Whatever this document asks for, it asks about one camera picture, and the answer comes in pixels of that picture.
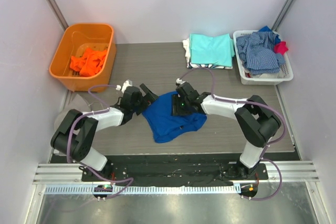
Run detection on folded teal t shirt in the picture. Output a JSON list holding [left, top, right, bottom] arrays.
[[189, 34, 235, 68]]

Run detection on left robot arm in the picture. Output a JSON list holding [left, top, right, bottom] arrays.
[[50, 80, 159, 182]]

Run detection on blue cloth in basket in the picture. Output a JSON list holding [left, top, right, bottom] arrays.
[[259, 26, 281, 45]]

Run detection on right aluminium corner post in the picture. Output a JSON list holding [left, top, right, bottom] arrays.
[[270, 0, 312, 32]]

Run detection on slotted white cable duct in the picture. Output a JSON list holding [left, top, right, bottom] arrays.
[[45, 184, 241, 195]]

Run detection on grey cap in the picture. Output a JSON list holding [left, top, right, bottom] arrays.
[[54, 94, 90, 130]]

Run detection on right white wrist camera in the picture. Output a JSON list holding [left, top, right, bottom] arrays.
[[175, 78, 185, 86]]

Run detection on white plastic laundry basket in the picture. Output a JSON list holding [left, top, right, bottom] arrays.
[[233, 30, 293, 86]]

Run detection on folded white printed t shirt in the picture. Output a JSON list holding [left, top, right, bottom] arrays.
[[182, 39, 233, 70]]

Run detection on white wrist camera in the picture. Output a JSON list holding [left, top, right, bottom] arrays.
[[116, 80, 133, 93], [175, 78, 185, 86]]

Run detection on blue checkered shirt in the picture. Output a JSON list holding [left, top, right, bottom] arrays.
[[236, 31, 286, 75]]

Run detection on orange t shirt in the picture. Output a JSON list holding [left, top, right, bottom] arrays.
[[70, 48, 107, 77]]

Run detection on red cloth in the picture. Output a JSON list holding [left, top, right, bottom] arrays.
[[274, 41, 288, 55]]

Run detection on blue t shirt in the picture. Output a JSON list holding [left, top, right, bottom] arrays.
[[142, 91, 207, 143]]

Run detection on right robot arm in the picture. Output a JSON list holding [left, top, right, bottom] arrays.
[[172, 79, 281, 179]]

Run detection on orange plastic tub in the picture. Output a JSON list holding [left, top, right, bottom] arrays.
[[49, 23, 117, 92]]

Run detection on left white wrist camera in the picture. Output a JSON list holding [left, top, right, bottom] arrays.
[[116, 80, 133, 93]]

